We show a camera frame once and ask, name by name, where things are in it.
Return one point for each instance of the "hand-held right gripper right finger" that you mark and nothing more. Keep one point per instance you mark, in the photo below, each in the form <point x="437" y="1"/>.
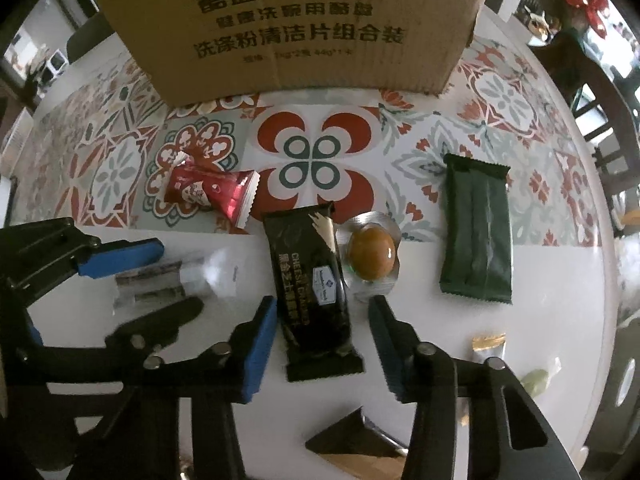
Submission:
<point x="385" y="345"/>

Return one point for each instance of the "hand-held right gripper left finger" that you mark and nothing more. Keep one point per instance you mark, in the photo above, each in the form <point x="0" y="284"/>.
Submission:
<point x="260" y="350"/>

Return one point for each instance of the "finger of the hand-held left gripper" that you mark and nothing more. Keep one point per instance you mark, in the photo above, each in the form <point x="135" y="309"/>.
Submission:
<point x="165" y="317"/>
<point x="125" y="257"/>

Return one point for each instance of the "clear and silver snack packet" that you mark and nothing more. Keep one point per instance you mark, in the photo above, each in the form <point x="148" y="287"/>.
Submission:
<point x="150" y="282"/>

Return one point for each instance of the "braised egg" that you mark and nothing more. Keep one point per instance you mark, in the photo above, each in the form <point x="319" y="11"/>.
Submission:
<point x="371" y="255"/>

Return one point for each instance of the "black cracker packet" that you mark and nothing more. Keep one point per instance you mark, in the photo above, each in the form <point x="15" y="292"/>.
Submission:
<point x="305" y="270"/>

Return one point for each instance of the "gold and white snack packet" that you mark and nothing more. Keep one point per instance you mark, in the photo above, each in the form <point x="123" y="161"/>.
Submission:
<point x="487" y="347"/>

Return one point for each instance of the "red snack packet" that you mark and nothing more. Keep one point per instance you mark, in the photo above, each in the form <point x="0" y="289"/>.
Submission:
<point x="210" y="192"/>

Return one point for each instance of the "dark green snack packet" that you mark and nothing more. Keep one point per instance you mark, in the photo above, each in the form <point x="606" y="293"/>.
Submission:
<point x="475" y="230"/>

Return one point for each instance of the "pale green candy clear wrapper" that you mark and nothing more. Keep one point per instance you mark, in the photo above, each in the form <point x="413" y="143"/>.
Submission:
<point x="535" y="380"/>

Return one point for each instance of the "brown cardboard box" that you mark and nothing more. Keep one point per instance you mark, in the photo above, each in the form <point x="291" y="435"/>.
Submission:
<point x="300" y="60"/>

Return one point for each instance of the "patterned table mat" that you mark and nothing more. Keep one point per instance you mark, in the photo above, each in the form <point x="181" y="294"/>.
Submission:
<point x="125" y="175"/>

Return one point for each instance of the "dark wooden chair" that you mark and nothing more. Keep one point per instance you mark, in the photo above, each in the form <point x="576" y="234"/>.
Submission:
<point x="355" y="440"/>
<point x="600" y="110"/>

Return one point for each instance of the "grey dining chair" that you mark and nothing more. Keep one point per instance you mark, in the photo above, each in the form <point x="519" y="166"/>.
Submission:
<point x="90" y="40"/>

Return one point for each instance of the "red bow balloon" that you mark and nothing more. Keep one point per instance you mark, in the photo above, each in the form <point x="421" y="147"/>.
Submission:
<point x="595" y="10"/>

